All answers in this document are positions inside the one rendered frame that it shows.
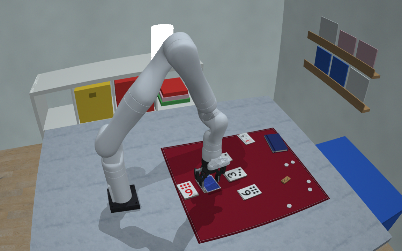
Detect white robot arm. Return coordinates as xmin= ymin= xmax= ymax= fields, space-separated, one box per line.
xmin=95 ymin=32 xmax=230 ymax=203

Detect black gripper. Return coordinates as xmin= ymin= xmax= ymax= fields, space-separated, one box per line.
xmin=194 ymin=158 xmax=226 ymax=187

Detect small tan wooden block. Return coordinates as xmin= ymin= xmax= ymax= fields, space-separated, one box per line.
xmin=281 ymin=176 xmax=291 ymax=184

